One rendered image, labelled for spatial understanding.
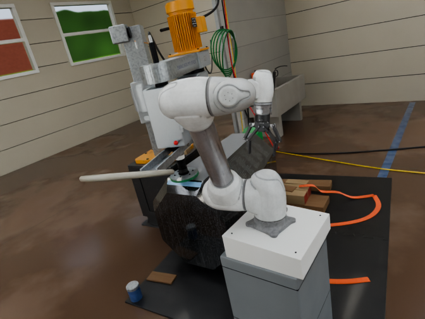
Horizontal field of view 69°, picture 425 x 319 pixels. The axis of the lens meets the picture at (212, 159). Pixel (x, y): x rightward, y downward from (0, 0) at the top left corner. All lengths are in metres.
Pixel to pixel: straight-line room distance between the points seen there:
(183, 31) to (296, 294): 2.07
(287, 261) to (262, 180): 0.36
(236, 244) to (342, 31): 6.06
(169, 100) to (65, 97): 7.60
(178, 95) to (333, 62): 6.32
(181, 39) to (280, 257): 1.90
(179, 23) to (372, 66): 5.02
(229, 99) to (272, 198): 0.62
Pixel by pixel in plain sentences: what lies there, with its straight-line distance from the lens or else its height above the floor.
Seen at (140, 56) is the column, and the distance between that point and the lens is 3.18.
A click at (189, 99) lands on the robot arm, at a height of 1.62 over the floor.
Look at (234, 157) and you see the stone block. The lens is 2.70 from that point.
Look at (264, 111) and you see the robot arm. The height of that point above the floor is 1.42.
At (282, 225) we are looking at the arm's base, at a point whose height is 0.93.
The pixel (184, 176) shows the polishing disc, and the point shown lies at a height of 0.91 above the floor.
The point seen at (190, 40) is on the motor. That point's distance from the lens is 2.71.
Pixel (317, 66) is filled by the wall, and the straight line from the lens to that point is 7.33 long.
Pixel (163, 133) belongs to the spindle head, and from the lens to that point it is 2.19.
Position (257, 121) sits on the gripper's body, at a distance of 1.58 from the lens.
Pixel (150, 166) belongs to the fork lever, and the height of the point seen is 1.13.
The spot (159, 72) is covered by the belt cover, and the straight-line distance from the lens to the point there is 2.08.
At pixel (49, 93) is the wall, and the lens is 8.44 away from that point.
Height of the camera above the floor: 1.78
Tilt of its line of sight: 20 degrees down
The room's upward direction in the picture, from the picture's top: 12 degrees counter-clockwise
